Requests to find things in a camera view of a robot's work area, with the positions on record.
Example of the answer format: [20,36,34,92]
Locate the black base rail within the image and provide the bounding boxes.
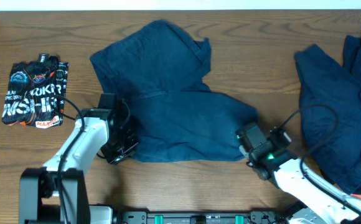
[111,209,293,224]

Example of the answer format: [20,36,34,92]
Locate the navy blue clothes pile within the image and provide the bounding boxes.
[294,35,361,195]

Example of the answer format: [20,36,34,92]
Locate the black printed folded jersey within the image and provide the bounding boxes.
[2,54,69,129]

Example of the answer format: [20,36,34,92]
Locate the navy blue shorts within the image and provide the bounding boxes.
[90,20,258,162]

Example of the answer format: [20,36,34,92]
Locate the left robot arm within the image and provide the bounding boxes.
[19,101,138,223]

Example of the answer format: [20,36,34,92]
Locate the red garment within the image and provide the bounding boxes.
[350,194,361,198]

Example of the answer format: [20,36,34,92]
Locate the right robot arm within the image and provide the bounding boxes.
[257,150,361,223]

